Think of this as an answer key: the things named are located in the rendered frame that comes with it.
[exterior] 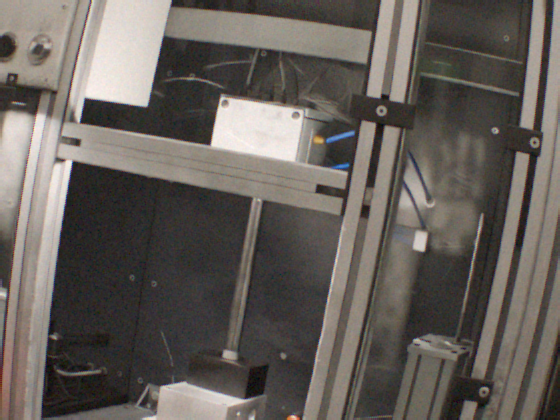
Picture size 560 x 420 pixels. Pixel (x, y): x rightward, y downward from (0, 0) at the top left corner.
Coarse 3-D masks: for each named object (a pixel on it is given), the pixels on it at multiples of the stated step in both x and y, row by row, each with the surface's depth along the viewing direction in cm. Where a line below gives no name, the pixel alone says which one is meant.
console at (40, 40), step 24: (0, 0) 142; (24, 0) 140; (48, 0) 139; (72, 0) 137; (0, 24) 142; (24, 24) 140; (48, 24) 139; (72, 24) 139; (0, 48) 140; (24, 48) 140; (48, 48) 138; (0, 72) 141; (24, 72) 140; (48, 72) 138
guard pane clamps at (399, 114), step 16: (352, 96) 124; (368, 96) 124; (352, 112) 124; (368, 112) 123; (384, 112) 123; (400, 112) 122; (512, 128) 117; (528, 128) 117; (512, 144) 117; (528, 144) 117; (464, 384) 119; (480, 384) 118; (480, 400) 118
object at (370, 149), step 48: (384, 0) 123; (384, 48) 123; (48, 96) 139; (384, 96) 124; (48, 144) 139; (384, 144) 123; (48, 192) 139; (384, 192) 123; (48, 240) 140; (48, 288) 142; (336, 288) 125; (336, 384) 124
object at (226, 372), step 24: (240, 264) 151; (240, 288) 151; (240, 312) 151; (240, 336) 151; (192, 360) 151; (216, 360) 149; (240, 360) 152; (192, 384) 151; (216, 384) 149; (240, 384) 148; (264, 384) 153
